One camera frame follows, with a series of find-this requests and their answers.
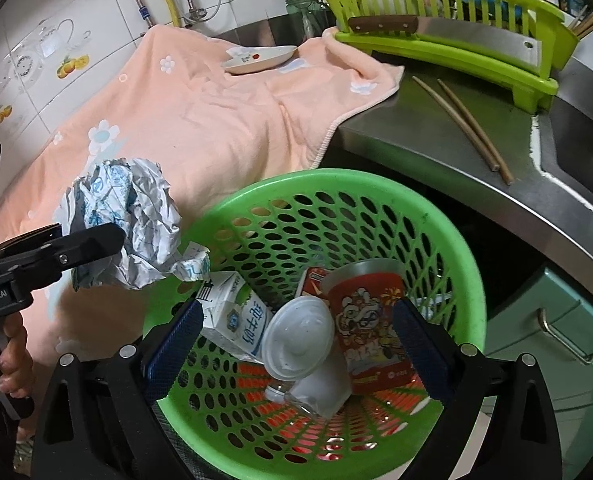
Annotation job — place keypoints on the green glass utensil jar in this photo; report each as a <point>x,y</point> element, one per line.
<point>306,17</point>

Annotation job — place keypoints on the teal cabinet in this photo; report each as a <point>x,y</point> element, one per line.
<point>526,410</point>

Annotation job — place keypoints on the white lidded paper cup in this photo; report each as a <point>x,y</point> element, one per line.
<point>301,335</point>

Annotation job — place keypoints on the red translucent plastic cup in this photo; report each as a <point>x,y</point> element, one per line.
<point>366,320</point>

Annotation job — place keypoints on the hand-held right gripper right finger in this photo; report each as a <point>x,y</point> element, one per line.
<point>421,355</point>

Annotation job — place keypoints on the bundle of wooden chopsticks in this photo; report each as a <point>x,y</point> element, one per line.
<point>584,22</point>

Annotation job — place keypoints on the orange snack packet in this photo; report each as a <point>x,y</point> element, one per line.
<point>310,282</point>

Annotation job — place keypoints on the green plastic dish rack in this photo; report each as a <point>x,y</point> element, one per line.
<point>534,95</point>

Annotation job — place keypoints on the white and blue foil wrapper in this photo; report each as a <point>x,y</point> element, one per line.
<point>136,210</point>

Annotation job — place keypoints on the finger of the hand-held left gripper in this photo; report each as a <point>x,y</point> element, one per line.
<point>91,247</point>
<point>26,245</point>

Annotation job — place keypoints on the white and blue milk carton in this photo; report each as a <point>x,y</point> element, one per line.
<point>236,320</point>

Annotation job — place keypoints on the green plastic basket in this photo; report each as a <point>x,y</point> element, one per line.
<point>336,176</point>

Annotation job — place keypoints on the peach flower-print towel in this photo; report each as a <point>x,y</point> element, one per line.
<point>201,110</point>

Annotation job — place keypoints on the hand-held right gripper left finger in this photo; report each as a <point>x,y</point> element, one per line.
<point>171,350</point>

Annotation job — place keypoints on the white ceramic plate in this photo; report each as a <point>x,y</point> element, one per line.
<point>256,60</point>

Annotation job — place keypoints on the clear plastic cup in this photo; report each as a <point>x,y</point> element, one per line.
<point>284,396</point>

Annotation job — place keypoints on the wooden chopstick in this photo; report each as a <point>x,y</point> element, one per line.
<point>475,130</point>
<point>455,123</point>

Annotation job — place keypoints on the steel sink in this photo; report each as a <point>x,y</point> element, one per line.
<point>586,125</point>

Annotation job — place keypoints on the person's left hand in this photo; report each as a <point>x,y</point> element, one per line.
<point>19,360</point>

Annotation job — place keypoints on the red plastic stool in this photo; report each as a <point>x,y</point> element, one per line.
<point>334,447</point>

